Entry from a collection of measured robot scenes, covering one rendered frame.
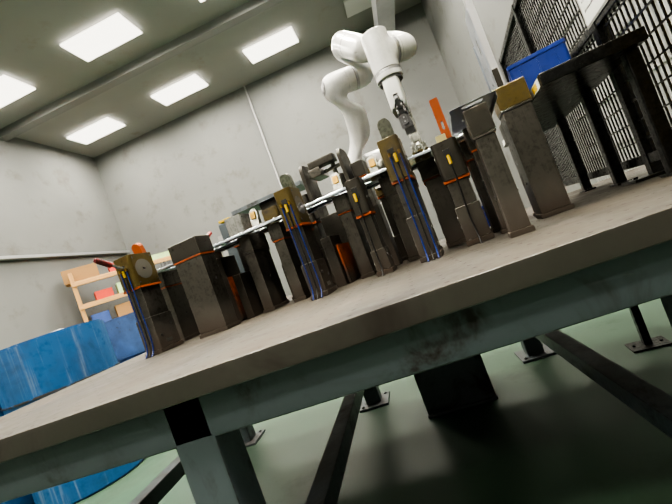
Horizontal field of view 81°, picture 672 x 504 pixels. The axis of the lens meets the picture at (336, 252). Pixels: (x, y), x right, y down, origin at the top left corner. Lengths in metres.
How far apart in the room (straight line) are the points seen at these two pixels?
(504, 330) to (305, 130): 10.11
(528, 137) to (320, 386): 0.83
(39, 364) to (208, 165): 8.95
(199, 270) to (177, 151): 10.54
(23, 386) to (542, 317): 2.81
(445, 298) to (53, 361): 2.63
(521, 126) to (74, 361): 2.69
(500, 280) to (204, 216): 10.84
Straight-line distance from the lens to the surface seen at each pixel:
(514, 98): 1.18
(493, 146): 0.91
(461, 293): 0.57
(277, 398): 0.68
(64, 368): 2.95
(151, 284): 1.56
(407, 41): 1.37
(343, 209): 1.30
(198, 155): 11.54
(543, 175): 1.16
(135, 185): 12.43
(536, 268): 0.58
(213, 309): 1.38
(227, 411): 0.72
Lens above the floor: 0.78
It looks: 1 degrees up
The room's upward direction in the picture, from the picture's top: 20 degrees counter-clockwise
